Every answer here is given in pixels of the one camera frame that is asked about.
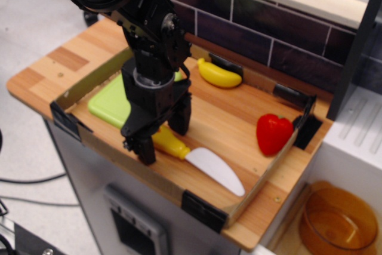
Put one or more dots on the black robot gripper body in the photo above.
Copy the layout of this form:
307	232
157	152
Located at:
151	105

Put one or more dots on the yellow handled white toy knife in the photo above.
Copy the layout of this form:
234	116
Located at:
202	158

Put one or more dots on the cardboard fence with black tape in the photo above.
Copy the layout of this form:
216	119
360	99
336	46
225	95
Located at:
221	120

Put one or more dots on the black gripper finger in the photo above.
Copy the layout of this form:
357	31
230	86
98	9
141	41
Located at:
180	119
146	151

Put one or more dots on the grey toy oven front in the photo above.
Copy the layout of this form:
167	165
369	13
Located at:
139	232

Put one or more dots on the white toy sink counter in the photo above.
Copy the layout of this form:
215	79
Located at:
354	139

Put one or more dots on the yellow toy banana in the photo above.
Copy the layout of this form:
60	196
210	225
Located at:
218	76

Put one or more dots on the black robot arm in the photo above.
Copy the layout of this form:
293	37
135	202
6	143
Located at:
155	36

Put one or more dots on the green plastic cutting board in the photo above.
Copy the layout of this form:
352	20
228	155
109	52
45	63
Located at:
110	103

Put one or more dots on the orange transparent plastic bowl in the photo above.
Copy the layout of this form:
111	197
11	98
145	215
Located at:
335	221

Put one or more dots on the red toy strawberry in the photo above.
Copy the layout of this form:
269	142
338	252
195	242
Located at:
273	133

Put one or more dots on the dark grey cabinet post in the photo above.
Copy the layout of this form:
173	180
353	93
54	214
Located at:
362	68

